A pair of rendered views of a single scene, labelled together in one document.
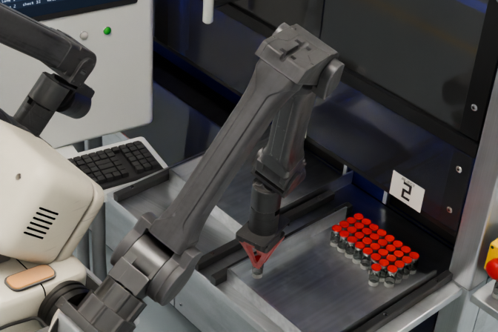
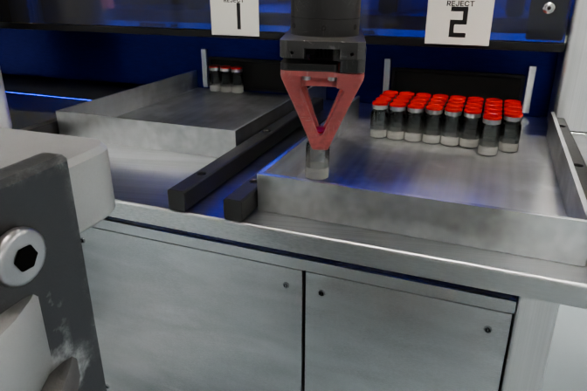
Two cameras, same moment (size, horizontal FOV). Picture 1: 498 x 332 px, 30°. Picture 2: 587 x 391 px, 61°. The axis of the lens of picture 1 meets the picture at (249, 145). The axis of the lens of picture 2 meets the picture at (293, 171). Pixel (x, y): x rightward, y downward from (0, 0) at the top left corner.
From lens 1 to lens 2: 150 cm
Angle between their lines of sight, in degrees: 26
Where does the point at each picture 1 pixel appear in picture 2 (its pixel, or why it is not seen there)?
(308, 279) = (394, 171)
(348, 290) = (470, 168)
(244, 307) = (333, 234)
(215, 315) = (158, 378)
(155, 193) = not seen: hidden behind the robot
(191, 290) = (118, 361)
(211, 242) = (183, 174)
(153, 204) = not seen: hidden behind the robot
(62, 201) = not seen: outside the picture
